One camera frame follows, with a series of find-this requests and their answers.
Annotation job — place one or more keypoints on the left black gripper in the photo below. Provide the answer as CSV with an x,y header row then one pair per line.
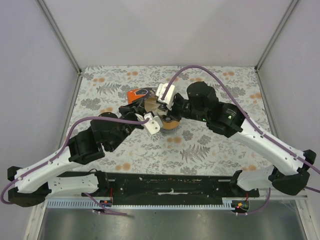
x,y
133,108

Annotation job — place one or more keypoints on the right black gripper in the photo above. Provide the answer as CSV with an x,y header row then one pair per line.
x,y
175,101

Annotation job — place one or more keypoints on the orange black coffee filter box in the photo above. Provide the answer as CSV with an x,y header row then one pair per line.
x,y
136,99

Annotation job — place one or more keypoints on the clear glass coffee server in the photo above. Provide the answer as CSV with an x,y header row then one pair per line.
x,y
169,131

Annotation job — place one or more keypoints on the cream paper coffee filter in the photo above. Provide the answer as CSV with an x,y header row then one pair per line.
x,y
151,105

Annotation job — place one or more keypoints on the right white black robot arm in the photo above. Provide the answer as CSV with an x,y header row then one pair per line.
x,y
288,172

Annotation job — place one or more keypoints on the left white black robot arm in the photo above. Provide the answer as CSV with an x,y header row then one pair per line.
x,y
52,175

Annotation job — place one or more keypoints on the floral patterned table mat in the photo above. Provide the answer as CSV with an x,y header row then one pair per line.
x,y
193,149

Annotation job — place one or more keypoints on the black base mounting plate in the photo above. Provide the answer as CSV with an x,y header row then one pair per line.
x,y
126,185

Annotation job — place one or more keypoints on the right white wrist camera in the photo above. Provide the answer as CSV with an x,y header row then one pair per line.
x,y
165,94

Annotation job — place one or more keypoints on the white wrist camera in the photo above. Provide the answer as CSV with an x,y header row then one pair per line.
x,y
154,123
165,94

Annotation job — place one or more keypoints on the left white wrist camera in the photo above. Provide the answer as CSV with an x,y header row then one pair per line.
x,y
154,123

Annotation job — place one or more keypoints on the white slotted cable duct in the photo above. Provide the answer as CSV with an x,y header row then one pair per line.
x,y
60,203

